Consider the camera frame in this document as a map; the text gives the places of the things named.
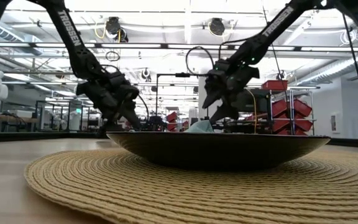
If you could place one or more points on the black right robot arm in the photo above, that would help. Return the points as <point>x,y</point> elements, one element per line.
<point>275,26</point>

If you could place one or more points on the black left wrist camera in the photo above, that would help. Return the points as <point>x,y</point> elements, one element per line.
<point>117,79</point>

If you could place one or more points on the metal rack shelf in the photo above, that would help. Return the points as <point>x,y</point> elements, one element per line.
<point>291,93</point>

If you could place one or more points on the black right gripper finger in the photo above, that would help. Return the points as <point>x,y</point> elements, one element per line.
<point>211,96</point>
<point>227,112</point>

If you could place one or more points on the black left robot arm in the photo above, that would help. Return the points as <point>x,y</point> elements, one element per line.
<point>70,34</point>

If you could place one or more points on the teal cloth napkin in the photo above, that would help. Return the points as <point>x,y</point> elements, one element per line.
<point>200,126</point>

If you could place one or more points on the red plastic storage bin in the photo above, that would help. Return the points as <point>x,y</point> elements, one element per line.
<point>274,85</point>
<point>280,124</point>
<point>301,107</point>
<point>172,118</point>
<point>280,107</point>
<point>303,124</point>

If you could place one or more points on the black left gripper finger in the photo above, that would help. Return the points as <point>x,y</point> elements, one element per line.
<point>107,126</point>
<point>132,116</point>

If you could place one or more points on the round woven straw placemat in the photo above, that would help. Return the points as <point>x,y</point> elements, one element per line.
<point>166,193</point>

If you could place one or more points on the black gantry frame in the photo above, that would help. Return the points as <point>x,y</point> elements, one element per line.
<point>166,75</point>

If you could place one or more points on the black monitor screen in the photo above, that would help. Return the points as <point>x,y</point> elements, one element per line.
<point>261,99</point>

